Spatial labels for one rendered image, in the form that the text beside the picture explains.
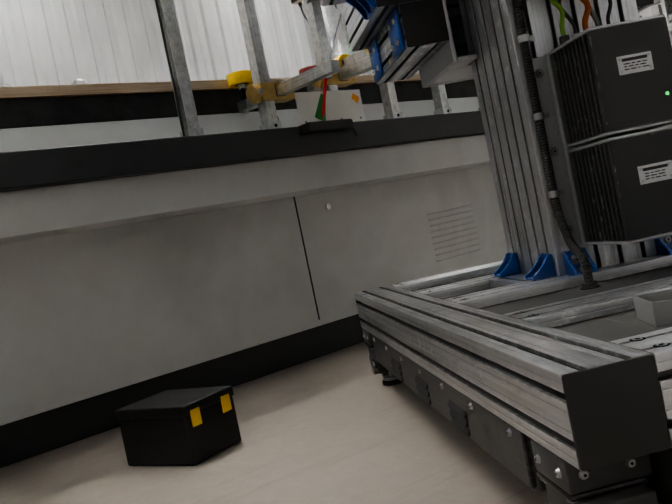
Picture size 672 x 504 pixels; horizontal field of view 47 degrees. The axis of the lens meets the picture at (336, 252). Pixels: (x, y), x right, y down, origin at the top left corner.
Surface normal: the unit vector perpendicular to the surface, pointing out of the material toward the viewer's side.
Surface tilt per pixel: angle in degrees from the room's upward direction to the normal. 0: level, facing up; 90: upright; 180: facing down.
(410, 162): 90
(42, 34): 90
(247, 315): 90
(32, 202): 90
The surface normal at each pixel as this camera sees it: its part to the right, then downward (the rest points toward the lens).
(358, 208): 0.65, -0.11
